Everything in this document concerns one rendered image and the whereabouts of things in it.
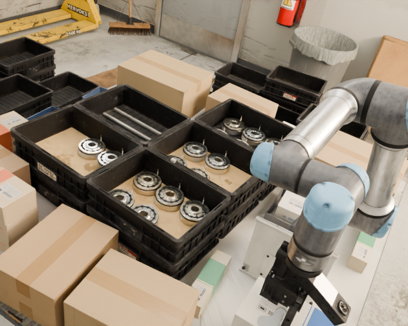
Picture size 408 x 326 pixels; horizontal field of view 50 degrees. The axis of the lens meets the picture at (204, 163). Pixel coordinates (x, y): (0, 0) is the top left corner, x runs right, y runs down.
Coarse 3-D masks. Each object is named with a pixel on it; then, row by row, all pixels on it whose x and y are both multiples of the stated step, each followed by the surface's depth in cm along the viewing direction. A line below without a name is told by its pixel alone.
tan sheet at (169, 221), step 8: (120, 184) 160; (128, 184) 160; (136, 192) 158; (136, 200) 154; (144, 200) 155; (152, 200) 156; (184, 200) 158; (160, 216) 150; (168, 216) 150; (176, 216) 151; (160, 224) 147; (168, 224) 147; (176, 224) 148; (184, 224) 148; (168, 232) 144; (176, 232) 145; (184, 232) 145
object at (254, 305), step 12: (252, 288) 94; (252, 300) 91; (264, 300) 92; (240, 312) 88; (252, 312) 89; (264, 312) 89; (300, 312) 91; (312, 312) 91; (240, 324) 88; (252, 324) 87; (300, 324) 88; (312, 324) 89; (324, 324) 89
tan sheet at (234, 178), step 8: (176, 152) 181; (208, 152) 185; (232, 168) 179; (216, 176) 173; (224, 176) 173; (232, 176) 174; (240, 176) 175; (248, 176) 176; (224, 184) 169; (232, 184) 170; (240, 184) 171
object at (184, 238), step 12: (132, 156) 158; (156, 156) 161; (108, 168) 150; (180, 168) 156; (204, 180) 153; (96, 192) 142; (120, 204) 137; (228, 204) 148; (132, 216) 135; (156, 228) 131; (192, 228) 134; (168, 240) 129; (180, 240) 129
